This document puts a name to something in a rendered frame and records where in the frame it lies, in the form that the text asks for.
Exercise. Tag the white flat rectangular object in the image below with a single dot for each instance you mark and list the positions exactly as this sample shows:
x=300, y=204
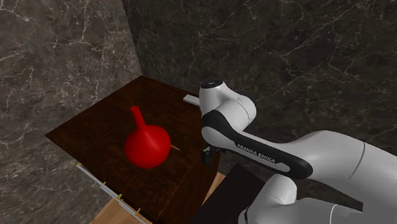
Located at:
x=190, y=99

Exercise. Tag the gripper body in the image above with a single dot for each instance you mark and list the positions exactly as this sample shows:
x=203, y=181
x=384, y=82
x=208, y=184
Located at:
x=206, y=157

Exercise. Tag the dark wooden cabinet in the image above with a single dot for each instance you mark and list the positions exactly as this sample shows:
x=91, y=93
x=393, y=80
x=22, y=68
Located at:
x=93, y=133

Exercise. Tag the silver rail with yellow brackets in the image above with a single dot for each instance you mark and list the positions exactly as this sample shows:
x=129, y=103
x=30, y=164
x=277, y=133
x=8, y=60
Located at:
x=102, y=185

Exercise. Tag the red round vase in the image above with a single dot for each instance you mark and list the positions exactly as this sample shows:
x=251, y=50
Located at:
x=147, y=149

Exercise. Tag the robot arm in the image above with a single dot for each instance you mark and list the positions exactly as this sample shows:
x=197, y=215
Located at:
x=335, y=161

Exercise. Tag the thin wooden stick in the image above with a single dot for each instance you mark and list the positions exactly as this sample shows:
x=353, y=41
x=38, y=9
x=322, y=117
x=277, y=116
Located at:
x=175, y=148

